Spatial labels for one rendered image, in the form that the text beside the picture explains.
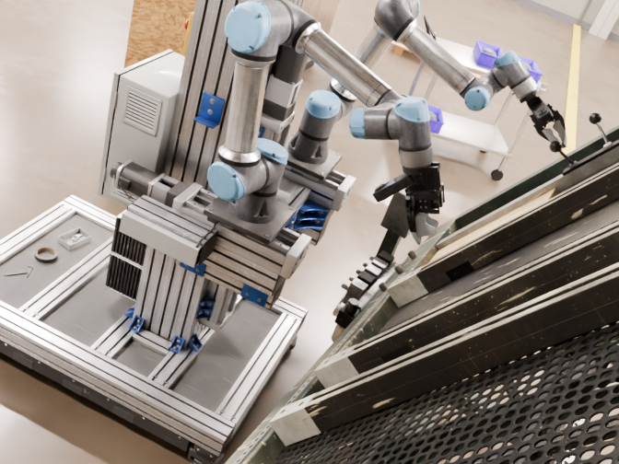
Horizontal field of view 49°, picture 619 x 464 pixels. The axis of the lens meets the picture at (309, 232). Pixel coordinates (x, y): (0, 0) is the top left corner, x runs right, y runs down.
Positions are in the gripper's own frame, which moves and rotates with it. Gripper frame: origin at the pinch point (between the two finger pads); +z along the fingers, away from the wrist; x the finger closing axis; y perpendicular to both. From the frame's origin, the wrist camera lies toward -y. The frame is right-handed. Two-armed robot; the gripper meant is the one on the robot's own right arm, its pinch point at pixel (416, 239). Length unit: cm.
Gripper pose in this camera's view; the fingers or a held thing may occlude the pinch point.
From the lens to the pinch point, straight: 170.5
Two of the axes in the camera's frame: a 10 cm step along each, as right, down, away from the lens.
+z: 1.6, 9.0, 4.1
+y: 9.3, 0.1, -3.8
